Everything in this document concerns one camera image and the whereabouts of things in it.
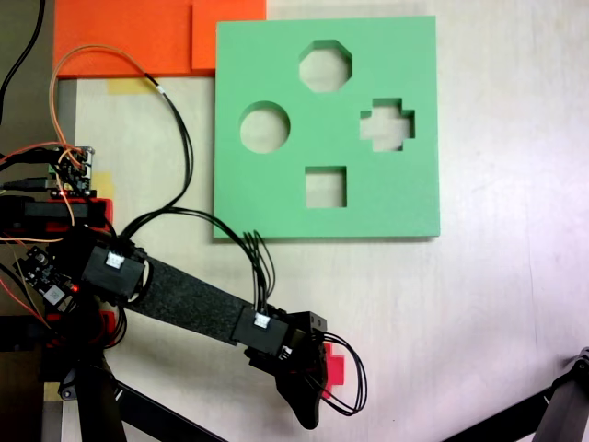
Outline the red cross columnar block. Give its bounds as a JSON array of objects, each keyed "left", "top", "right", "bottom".
[{"left": 319, "top": 343, "right": 347, "bottom": 401}]

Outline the orange flat block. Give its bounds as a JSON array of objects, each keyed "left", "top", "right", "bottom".
[{"left": 52, "top": 0, "right": 268, "bottom": 78}]

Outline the green shape sorter board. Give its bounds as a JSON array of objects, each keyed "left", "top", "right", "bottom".
[{"left": 212, "top": 16, "right": 442, "bottom": 240}]

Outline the thin black tripod brace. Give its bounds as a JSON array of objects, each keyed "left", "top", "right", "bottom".
[
  {"left": 112, "top": 380, "right": 229, "bottom": 442},
  {"left": 441, "top": 385, "right": 556, "bottom": 442}
]

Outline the red black table clamp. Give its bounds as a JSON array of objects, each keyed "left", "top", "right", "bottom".
[
  {"left": 0, "top": 195, "right": 115, "bottom": 229},
  {"left": 0, "top": 310, "right": 117, "bottom": 351}
]

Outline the black tripod leg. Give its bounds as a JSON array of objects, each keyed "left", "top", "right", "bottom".
[
  {"left": 57, "top": 347, "right": 129, "bottom": 442},
  {"left": 533, "top": 345, "right": 589, "bottom": 442}
]

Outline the yellow masking tape piece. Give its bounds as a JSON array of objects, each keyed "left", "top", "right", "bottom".
[
  {"left": 107, "top": 76, "right": 151, "bottom": 97},
  {"left": 93, "top": 171, "right": 115, "bottom": 199}
]

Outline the black circuit board with chips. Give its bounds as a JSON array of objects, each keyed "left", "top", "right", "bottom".
[{"left": 12, "top": 245, "right": 78, "bottom": 315}]

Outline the small circuit board green terminal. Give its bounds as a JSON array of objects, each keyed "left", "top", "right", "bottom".
[{"left": 45, "top": 145, "right": 98, "bottom": 202}]

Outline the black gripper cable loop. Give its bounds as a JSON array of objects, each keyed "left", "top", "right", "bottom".
[{"left": 301, "top": 331, "right": 368, "bottom": 416}]

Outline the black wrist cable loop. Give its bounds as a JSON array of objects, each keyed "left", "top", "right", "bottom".
[{"left": 120, "top": 206, "right": 277, "bottom": 321}]

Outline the long thin black motor cable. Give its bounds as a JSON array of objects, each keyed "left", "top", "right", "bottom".
[{"left": 120, "top": 73, "right": 195, "bottom": 240}]

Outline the black USB plug cable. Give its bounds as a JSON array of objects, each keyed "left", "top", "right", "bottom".
[{"left": 0, "top": 176, "right": 61, "bottom": 192}]

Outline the thin orange wire loop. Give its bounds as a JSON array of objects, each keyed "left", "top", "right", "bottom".
[{"left": 49, "top": 44, "right": 149, "bottom": 156}]

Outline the thick black cable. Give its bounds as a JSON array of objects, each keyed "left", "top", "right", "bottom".
[{"left": 0, "top": 0, "right": 47, "bottom": 126}]

